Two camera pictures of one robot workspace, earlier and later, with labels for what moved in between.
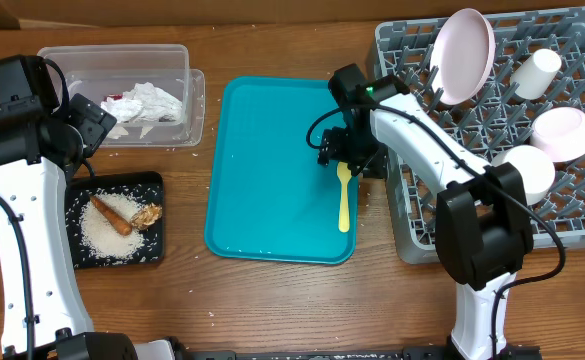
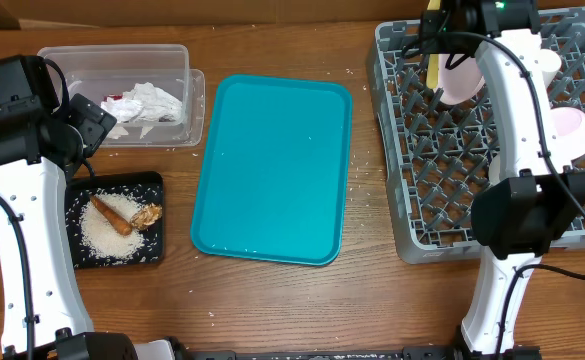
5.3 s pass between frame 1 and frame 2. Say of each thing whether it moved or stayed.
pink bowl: stayed
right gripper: moved
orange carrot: stayed
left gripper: stayed
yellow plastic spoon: moved
